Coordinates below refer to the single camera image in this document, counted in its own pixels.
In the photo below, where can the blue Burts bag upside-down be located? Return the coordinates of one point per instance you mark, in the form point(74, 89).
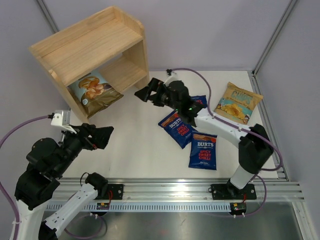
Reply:
point(200, 99)

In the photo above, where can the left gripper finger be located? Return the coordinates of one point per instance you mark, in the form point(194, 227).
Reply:
point(98, 131)
point(100, 137)

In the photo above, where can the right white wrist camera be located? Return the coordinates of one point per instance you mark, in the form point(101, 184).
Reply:
point(172, 76)

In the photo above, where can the blue burts bag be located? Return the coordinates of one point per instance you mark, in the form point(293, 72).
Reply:
point(203, 151)
point(180, 131)

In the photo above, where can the white slotted cable duct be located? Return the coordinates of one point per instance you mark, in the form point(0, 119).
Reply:
point(158, 207)

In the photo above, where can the light blue cassava chips bag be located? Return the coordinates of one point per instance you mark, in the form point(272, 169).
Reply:
point(94, 93)

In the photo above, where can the tan kettle chips bag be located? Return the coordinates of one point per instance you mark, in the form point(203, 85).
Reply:
point(237, 104)

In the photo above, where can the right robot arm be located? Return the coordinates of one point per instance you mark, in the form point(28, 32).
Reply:
point(253, 144)

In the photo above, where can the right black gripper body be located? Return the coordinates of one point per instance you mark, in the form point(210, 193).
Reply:
point(163, 97)

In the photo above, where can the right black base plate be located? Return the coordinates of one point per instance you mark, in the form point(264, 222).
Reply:
point(230, 192)

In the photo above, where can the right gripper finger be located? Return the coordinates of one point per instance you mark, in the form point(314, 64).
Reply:
point(145, 94)
point(155, 84)

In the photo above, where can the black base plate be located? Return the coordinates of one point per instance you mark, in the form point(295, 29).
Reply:
point(230, 192)
point(111, 191)

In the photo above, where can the wooden two-tier shelf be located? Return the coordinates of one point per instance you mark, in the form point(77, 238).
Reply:
point(110, 39)

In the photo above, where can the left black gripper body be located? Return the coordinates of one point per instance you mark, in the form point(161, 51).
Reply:
point(75, 143)

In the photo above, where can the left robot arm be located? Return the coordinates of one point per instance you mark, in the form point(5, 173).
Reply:
point(48, 161)

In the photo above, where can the aluminium mounting rail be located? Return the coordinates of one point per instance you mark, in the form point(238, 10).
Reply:
point(197, 190)

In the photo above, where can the blue Burts bag front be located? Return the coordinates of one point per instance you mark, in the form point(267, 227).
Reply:
point(203, 151)

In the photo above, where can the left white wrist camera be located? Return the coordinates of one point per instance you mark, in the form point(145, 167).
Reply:
point(61, 119)

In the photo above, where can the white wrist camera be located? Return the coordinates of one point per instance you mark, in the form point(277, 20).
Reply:
point(172, 76)
point(61, 119)

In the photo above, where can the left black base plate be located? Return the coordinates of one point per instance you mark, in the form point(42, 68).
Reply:
point(111, 191)

